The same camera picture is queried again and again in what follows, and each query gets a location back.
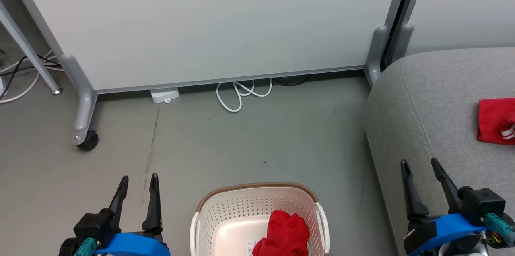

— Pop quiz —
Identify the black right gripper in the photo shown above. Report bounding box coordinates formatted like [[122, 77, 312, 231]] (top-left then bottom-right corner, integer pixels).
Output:
[[400, 157, 461, 255]]

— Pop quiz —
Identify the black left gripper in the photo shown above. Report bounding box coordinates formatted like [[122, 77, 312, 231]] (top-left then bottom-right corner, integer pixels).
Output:
[[108, 173, 166, 245]]

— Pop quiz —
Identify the red garment with white stripes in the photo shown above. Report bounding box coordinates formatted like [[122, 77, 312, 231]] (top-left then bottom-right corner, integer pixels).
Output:
[[476, 98, 515, 145]]

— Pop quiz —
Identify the grey fabric sofa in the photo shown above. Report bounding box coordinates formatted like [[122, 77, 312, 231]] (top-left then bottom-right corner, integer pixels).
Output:
[[364, 47, 515, 256]]

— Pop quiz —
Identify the black caster wheel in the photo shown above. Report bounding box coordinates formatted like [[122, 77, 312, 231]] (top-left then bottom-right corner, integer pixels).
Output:
[[76, 130, 99, 152]]

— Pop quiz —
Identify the cream perforated laundry basket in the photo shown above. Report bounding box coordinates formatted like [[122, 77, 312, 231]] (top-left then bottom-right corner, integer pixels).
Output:
[[190, 182, 330, 256]]

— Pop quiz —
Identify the white power adapter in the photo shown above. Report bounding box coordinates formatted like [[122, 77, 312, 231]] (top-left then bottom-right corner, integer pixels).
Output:
[[150, 87, 180, 104]]

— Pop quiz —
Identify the grey partition leg with caster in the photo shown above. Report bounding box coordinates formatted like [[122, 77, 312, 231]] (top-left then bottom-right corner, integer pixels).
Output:
[[60, 53, 98, 146]]

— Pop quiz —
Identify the short grey partition leg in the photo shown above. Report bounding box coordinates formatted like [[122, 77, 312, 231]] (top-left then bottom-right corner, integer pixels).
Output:
[[392, 24, 414, 64], [364, 26, 389, 87]]

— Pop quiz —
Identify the plain red garment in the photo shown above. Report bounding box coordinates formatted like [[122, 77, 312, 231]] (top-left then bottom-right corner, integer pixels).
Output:
[[252, 209, 311, 256]]

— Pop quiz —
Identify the grey metal table leg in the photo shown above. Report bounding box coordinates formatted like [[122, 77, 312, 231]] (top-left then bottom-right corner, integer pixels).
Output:
[[0, 0, 63, 95]]

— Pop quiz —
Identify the large white partition board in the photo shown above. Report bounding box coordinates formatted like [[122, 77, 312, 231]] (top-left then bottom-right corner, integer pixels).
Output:
[[0, 0, 413, 95]]

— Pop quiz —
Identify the teal left camera connector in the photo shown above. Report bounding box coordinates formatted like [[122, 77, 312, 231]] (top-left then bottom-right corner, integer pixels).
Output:
[[74, 237, 97, 256]]

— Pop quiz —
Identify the teal camera connector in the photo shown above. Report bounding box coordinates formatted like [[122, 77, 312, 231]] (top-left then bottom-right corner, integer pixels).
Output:
[[74, 237, 97, 256], [484, 213, 515, 245]]

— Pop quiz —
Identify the teal right camera connector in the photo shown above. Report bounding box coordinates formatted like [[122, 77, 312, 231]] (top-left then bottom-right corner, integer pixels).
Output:
[[484, 213, 515, 245]]

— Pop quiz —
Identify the looped white cable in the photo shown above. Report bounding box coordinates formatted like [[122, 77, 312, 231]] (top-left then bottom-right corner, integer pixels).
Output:
[[216, 79, 273, 113]]

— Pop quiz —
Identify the long white floor cable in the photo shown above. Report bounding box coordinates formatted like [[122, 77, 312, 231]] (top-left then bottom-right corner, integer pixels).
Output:
[[0, 50, 65, 104]]

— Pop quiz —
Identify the black cable under partition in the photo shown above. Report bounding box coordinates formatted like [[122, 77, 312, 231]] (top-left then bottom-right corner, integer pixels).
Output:
[[274, 75, 312, 87]]

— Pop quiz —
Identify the thin black floor cable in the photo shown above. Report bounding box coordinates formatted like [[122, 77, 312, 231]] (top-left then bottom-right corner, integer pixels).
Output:
[[0, 49, 63, 100]]

